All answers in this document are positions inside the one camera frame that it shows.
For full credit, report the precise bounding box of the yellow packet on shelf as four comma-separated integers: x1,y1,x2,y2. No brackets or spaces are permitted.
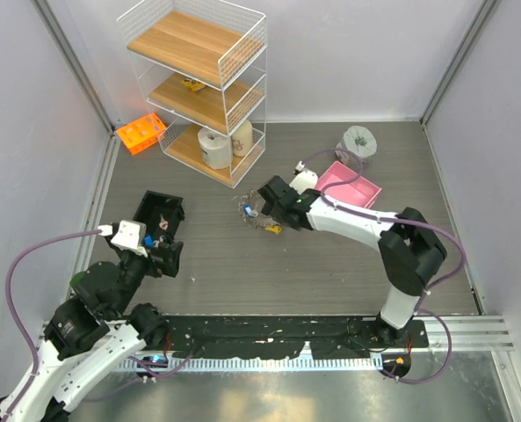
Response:
182,78,206,92

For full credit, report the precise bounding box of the white wire shelf rack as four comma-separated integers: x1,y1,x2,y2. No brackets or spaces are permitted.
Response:
117,1,268,188

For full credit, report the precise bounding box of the orange plastic crate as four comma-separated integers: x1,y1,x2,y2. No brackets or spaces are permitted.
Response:
116,113,167,156

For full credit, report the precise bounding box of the cream lotion bottle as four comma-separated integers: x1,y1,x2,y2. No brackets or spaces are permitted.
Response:
231,120,254,157

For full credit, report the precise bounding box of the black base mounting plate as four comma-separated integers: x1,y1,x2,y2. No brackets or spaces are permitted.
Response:
155,316,429,360

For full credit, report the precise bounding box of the white slotted cable duct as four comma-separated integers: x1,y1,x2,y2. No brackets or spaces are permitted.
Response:
114,353,384,373

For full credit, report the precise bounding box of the black plastic bin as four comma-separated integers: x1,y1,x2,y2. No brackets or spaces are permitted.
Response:
133,191,185,243

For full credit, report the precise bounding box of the blue tagged key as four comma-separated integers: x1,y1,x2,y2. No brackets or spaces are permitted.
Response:
244,207,258,218

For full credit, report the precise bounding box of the white toilet paper roll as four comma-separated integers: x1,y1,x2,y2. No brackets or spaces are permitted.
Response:
198,127,233,170

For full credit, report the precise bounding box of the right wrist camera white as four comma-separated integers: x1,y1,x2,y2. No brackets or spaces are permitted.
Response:
289,161,318,194

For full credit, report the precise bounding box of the yellow tagged key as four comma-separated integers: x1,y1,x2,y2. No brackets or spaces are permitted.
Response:
264,224,282,235

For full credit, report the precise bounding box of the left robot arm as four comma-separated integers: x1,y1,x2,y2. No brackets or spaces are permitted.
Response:
0,242,183,421

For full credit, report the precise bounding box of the pink open box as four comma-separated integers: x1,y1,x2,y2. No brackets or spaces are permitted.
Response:
315,161,382,208

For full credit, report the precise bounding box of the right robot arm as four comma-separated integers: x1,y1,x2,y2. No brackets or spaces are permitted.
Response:
258,176,447,346

